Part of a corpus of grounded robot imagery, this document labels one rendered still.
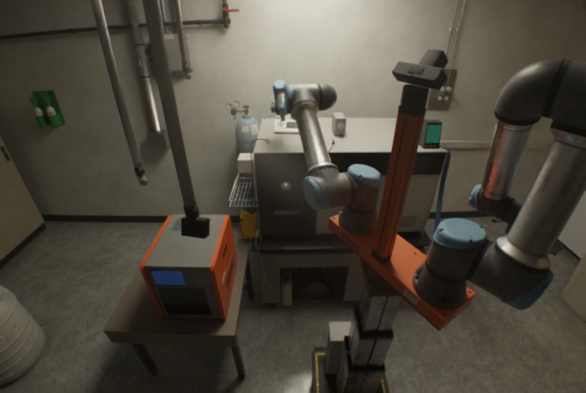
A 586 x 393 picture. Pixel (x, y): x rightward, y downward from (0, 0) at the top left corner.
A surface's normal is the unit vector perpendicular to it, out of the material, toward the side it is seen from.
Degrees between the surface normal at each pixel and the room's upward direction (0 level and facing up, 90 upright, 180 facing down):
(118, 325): 0
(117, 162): 90
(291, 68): 90
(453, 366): 0
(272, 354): 0
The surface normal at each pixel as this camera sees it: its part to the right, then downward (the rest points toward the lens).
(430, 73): -0.66, -0.38
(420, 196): 0.02, 0.48
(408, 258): 0.00, -0.88
